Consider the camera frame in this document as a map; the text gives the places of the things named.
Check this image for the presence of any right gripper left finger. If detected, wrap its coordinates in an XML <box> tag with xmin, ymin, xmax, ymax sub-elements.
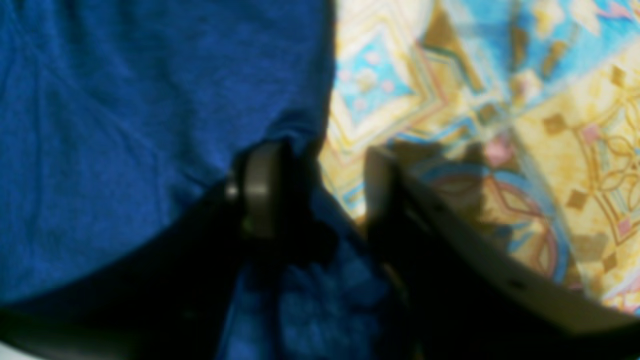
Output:
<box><xmin>0</xmin><ymin>140</ymin><xmax>301</xmax><ymax>360</ymax></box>

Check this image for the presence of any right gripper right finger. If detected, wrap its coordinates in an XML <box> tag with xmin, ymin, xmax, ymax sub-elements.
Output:
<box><xmin>365</xmin><ymin>147</ymin><xmax>639</xmax><ymax>360</ymax></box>

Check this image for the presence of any blue long-sleeve shirt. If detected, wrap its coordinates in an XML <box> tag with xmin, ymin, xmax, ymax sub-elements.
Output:
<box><xmin>1</xmin><ymin>0</ymin><xmax>410</xmax><ymax>360</ymax></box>

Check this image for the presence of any patterned tile tablecloth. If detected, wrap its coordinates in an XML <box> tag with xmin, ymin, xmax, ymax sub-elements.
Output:
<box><xmin>320</xmin><ymin>0</ymin><xmax>639</xmax><ymax>315</ymax></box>

